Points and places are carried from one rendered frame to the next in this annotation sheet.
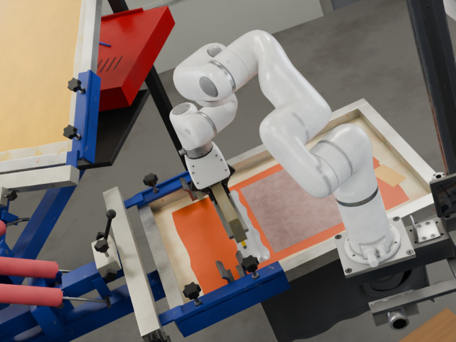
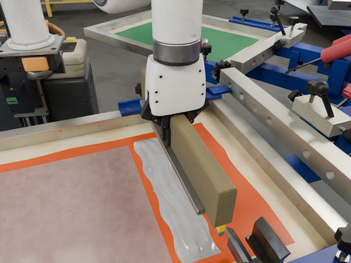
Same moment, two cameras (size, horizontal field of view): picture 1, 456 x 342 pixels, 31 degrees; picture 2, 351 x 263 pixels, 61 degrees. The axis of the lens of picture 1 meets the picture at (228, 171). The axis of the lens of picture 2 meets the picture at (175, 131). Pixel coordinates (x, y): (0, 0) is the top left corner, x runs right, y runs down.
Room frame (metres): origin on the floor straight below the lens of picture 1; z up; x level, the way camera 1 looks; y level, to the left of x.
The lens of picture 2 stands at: (2.30, -0.09, 1.43)
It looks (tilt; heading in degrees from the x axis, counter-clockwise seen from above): 36 degrees down; 163
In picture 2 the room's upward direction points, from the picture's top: straight up
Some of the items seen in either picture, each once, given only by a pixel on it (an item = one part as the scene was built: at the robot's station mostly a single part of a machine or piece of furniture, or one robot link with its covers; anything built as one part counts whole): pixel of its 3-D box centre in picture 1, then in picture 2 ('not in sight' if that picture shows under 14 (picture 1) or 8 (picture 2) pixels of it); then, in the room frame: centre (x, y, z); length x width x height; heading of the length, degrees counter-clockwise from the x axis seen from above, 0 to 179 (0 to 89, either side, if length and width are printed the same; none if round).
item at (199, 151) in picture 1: (195, 146); (180, 45); (1.86, 0.05, 1.26); 0.09 x 0.07 x 0.03; 93
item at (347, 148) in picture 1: (344, 165); not in sight; (1.37, -0.23, 1.37); 0.13 x 0.10 x 0.16; 120
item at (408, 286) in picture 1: (340, 281); not in sight; (1.69, -0.17, 0.77); 0.46 x 0.09 x 0.36; 93
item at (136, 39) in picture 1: (100, 62); not in sight; (3.08, 0.30, 1.06); 0.61 x 0.46 x 0.12; 153
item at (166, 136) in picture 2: (227, 184); (160, 129); (1.86, 0.02, 1.11); 0.03 x 0.03 x 0.07; 3
